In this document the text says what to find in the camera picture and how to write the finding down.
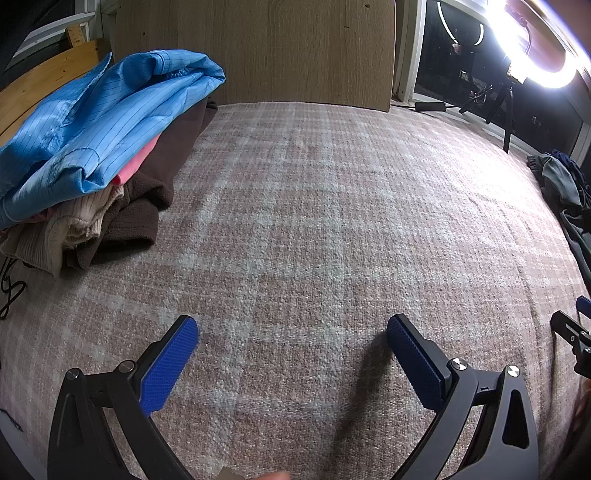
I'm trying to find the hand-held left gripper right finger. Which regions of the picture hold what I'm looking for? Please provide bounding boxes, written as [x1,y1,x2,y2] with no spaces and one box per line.
[386,314,540,480]

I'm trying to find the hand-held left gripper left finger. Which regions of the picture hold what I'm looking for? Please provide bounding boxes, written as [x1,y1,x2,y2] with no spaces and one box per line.
[47,315,199,480]

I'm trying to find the dark grey pants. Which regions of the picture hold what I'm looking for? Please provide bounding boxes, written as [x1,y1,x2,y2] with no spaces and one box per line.
[527,154,583,208]

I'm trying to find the navy garment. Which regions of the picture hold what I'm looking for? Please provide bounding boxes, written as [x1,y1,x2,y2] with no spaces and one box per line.
[549,150,591,195]

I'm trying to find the brown fleece garment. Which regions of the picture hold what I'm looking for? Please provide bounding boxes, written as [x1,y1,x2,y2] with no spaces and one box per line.
[65,95,219,271]

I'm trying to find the beige knit sweater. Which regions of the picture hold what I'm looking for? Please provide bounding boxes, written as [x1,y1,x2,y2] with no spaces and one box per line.
[0,184,126,278]

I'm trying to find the black tripod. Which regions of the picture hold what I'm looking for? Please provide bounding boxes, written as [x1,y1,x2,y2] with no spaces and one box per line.
[459,69,518,154]

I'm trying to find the pink garment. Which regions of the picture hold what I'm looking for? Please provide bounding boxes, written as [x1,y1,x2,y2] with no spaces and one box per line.
[113,134,162,185]

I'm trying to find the blue striped garment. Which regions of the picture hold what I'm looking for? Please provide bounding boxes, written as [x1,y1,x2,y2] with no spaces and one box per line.
[0,50,227,229]

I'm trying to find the wooden headboard panel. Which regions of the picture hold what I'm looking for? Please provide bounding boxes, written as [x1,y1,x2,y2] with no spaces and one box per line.
[111,0,398,112]

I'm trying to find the black cable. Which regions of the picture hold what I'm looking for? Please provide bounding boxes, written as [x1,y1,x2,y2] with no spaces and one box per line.
[0,258,26,321]

